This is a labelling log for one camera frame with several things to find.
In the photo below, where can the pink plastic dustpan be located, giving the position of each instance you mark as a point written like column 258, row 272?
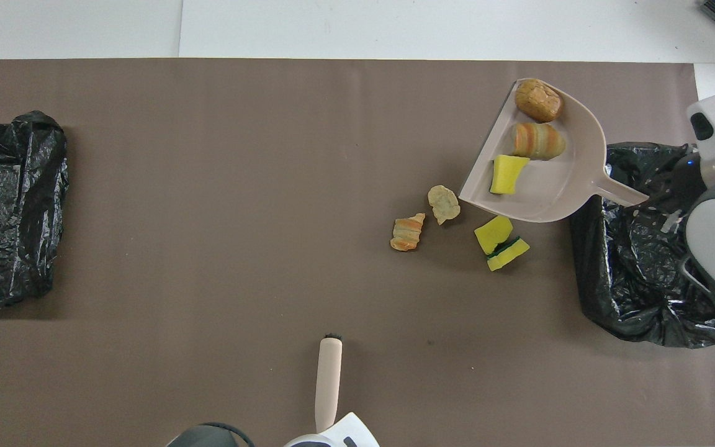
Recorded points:
column 556, row 192

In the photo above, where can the small yellow sponge piece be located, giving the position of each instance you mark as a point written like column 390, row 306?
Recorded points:
column 508, row 175

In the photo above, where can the yellow green twisted sponge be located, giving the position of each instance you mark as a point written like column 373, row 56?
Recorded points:
column 500, row 245

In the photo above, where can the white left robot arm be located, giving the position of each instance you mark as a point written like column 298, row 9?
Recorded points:
column 345, row 434

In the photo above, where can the brown toy bread loaf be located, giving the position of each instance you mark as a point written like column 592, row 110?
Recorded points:
column 539, row 100

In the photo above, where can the brown table mat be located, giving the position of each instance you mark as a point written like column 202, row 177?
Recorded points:
column 146, row 186

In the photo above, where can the greenish toy croissant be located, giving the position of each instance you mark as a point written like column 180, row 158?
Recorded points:
column 537, row 141

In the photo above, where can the pale yellow toy chip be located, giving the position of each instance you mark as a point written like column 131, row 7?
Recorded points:
column 444, row 205

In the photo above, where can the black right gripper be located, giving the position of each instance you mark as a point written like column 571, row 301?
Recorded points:
column 689, row 183

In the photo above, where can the orange striped toy croissant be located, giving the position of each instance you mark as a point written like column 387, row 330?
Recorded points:
column 407, row 233

